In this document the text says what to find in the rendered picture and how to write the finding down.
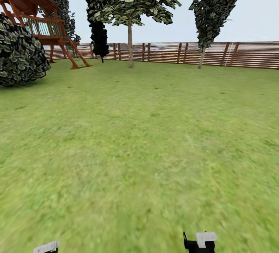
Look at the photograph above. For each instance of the bush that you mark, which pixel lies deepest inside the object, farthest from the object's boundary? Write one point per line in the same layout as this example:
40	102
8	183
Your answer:
22	56

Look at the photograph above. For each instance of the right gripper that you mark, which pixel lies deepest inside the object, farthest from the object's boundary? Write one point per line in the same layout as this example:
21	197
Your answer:
193	247

